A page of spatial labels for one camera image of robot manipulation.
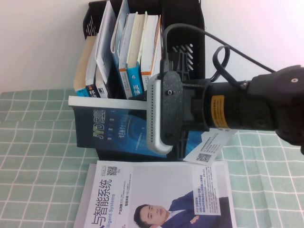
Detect thin white booklet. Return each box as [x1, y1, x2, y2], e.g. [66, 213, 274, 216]
[95, 0, 117, 84]

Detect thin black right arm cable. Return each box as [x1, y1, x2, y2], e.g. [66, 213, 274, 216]
[212, 45, 240, 83]

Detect magazine with suited man cover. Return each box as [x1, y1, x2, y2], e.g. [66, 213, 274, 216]
[82, 159, 238, 228]

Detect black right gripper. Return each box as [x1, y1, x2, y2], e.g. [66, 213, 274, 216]
[127, 50, 212, 160]

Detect white show catalogue book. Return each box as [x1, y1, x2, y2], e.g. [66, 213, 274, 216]
[68, 95, 235, 165]

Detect cyan spine book, tan pages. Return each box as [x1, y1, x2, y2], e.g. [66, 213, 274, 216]
[73, 35, 99, 98]

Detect black spine robotics book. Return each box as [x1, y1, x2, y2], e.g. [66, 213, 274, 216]
[85, 47, 99, 98]

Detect blue spine mechanism design book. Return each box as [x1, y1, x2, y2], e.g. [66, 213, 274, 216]
[126, 13, 147, 98]

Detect black plastic book holder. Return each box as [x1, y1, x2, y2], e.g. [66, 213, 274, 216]
[82, 0, 211, 162]

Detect black right camera cable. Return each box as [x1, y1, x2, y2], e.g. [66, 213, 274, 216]
[161, 23, 276, 73]

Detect green checked tablecloth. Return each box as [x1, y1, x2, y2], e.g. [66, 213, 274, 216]
[0, 82, 304, 228]

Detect thick white spine orange-band book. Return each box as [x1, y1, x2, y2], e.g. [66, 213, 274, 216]
[140, 14, 163, 95]

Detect thin light blue magazine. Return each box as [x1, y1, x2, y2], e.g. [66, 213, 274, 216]
[110, 0, 131, 72]

